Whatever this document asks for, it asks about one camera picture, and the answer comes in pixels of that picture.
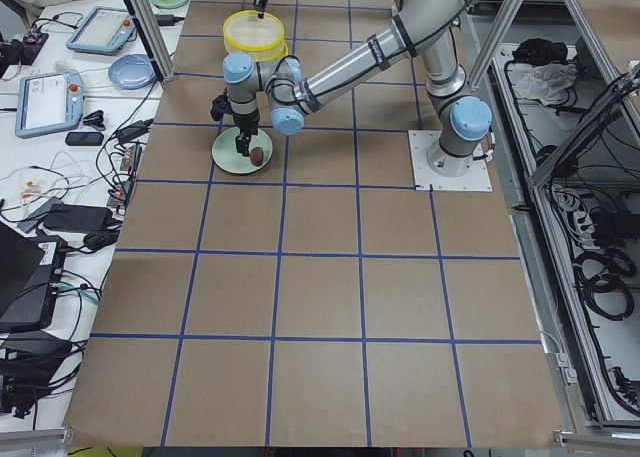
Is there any brown bun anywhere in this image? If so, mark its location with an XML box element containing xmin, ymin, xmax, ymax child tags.
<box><xmin>249</xmin><ymin>147</ymin><xmax>265</xmax><ymax>167</ymax></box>

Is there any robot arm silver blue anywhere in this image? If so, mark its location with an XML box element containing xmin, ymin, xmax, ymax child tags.
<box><xmin>211</xmin><ymin>0</ymin><xmax>492</xmax><ymax>162</ymax></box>

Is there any light green plate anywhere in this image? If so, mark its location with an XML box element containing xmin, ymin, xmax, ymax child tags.
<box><xmin>212</xmin><ymin>127</ymin><xmax>273</xmax><ymax>175</ymax></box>

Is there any black power adapter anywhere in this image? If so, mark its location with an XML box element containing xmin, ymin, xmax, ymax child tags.
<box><xmin>154</xmin><ymin>14</ymin><xmax>176</xmax><ymax>27</ymax></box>

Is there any blue plate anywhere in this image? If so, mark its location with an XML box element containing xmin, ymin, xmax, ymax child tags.
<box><xmin>108</xmin><ymin>54</ymin><xmax>156</xmax><ymax>90</ymax></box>

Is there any far teach pendant tablet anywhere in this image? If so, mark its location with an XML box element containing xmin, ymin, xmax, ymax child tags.
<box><xmin>66</xmin><ymin>6</ymin><xmax>135</xmax><ymax>55</ymax></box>

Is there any teach pendant tablet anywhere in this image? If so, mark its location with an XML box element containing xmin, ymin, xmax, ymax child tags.
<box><xmin>66</xmin><ymin>6</ymin><xmax>135</xmax><ymax>55</ymax></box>
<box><xmin>15</xmin><ymin>70</ymin><xmax>84</xmax><ymax>139</ymax></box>

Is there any near teach pendant tablet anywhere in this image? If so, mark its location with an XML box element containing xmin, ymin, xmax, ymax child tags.
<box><xmin>15</xmin><ymin>70</ymin><xmax>84</xmax><ymax>139</ymax></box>

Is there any aluminium frame post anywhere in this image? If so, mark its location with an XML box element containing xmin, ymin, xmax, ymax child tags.
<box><xmin>123</xmin><ymin>0</ymin><xmax>175</xmax><ymax>86</ymax></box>

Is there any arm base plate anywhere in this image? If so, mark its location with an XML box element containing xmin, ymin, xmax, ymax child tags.
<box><xmin>408</xmin><ymin>130</ymin><xmax>492</xmax><ymax>192</ymax></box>

